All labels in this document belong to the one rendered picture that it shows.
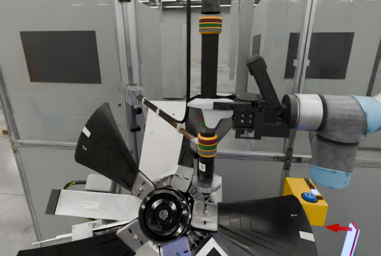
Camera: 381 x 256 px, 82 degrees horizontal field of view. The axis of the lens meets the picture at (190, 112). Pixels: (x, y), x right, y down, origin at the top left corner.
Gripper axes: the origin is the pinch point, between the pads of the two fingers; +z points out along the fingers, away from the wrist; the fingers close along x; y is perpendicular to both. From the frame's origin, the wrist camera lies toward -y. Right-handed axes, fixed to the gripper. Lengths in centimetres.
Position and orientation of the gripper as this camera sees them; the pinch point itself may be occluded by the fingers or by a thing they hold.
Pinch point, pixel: (194, 98)
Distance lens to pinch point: 46.7
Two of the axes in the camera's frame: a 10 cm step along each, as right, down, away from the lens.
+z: -9.9, -0.4, 1.1
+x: 1.2, -3.0, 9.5
